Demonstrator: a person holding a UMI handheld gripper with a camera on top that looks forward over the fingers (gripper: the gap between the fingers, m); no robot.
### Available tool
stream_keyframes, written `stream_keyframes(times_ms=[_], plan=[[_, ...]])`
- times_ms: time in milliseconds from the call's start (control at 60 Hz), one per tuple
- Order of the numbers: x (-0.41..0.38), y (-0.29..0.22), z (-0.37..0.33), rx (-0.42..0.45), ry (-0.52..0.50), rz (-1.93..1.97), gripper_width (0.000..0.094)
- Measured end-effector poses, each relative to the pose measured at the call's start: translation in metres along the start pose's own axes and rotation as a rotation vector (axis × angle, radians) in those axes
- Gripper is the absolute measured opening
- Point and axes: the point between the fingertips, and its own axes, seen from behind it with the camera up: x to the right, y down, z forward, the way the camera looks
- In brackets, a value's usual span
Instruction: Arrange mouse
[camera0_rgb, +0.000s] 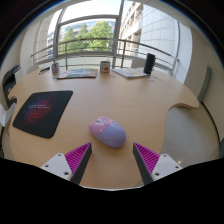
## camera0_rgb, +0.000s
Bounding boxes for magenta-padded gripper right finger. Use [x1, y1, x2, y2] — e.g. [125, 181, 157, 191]
[132, 142, 184, 186]

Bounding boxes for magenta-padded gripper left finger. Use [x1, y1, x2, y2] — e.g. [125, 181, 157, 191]
[40, 142, 93, 185]

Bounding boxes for pink and lilac computer mouse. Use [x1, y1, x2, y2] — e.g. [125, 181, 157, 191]
[88, 116, 128, 149]

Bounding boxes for black mouse pad red swirl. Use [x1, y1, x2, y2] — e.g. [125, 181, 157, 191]
[12, 90, 74, 139]

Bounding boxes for white chair wooden legs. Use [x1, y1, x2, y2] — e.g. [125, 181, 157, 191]
[0, 102, 17, 128]

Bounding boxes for red and blue magazine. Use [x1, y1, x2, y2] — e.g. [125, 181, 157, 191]
[56, 68, 99, 80]

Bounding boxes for patterned mug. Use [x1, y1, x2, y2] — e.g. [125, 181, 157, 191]
[50, 62, 61, 78]

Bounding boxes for small dark blue box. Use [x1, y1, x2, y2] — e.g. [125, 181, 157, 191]
[38, 66, 51, 75]

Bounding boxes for black printer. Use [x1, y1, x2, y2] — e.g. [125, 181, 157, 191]
[1, 65, 22, 108]

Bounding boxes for open white booklet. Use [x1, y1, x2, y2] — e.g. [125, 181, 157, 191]
[111, 67, 150, 80]

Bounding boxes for black cylinder speaker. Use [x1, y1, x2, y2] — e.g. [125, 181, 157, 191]
[143, 52, 157, 75]

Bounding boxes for white mug red print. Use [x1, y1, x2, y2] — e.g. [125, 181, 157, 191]
[99, 60, 111, 74]

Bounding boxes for metal balcony railing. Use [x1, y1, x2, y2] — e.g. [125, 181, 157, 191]
[30, 37, 179, 77]

